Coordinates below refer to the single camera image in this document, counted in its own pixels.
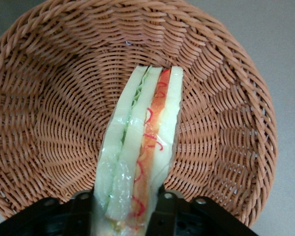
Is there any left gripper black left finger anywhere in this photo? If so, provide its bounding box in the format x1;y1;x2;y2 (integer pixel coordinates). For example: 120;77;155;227
0;191;94;236

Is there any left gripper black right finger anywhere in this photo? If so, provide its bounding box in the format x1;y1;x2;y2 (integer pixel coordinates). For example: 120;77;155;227
149;188;258;236

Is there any triangle sandwich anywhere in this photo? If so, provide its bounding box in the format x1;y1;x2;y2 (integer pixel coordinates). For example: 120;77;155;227
89;65;184;236

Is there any round brown wicker basket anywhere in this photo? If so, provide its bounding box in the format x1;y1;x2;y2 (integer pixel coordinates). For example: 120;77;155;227
0;0;279;228

